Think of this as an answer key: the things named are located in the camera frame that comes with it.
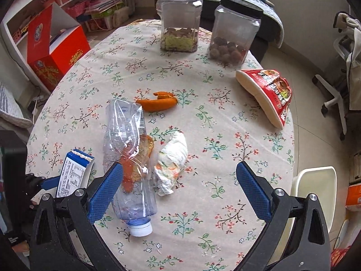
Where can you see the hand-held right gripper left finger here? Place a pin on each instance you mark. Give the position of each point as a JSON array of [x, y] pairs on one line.
[[105, 192]]

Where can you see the red gift box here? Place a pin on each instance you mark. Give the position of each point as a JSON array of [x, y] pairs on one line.
[[65, 53]]

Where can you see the red snack packet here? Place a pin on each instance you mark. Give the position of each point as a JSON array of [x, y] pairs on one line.
[[270, 90]]

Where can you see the pink storage basket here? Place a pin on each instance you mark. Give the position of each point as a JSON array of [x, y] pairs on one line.
[[81, 7]]

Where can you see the white tissue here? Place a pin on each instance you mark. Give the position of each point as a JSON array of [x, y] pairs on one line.
[[172, 152]]

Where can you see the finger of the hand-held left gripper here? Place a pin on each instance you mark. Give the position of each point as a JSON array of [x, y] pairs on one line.
[[50, 183]]

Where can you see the white shelving unit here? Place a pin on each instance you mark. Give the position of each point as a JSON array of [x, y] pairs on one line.
[[11, 48]]

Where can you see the clear jar with brown nuts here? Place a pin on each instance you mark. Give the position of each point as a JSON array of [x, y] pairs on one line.
[[234, 34]]

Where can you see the red patterned packet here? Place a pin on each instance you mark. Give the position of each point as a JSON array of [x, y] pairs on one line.
[[339, 257]]

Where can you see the cream quilted bag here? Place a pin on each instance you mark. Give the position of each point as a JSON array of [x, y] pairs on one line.
[[121, 16]]

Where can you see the clear plastic bottle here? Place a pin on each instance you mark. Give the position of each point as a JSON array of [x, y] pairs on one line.
[[124, 135]]

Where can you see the floral tablecloth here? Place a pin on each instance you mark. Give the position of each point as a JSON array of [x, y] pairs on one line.
[[225, 152]]

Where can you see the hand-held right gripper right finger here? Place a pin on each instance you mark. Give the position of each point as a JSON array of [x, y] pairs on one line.
[[253, 194]]

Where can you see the white grey office chair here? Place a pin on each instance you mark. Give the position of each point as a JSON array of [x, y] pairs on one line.
[[335, 98]]

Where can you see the orange paper bag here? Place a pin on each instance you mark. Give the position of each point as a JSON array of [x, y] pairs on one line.
[[354, 197]]

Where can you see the beige blanket with dark trim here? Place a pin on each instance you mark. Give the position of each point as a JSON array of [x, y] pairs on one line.
[[355, 62]]

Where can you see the clear jar with mixed nuts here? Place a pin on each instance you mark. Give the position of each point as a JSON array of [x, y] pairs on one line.
[[180, 19]]

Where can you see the orange peel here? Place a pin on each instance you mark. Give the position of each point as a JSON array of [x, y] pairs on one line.
[[148, 146], [158, 104]]

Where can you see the grey striped cloth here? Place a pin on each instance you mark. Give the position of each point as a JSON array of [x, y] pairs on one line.
[[12, 107]]

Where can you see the stack of papers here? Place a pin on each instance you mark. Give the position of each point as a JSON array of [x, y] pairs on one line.
[[104, 2]]

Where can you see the blue white carton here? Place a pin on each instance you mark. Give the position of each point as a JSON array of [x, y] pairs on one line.
[[73, 172]]

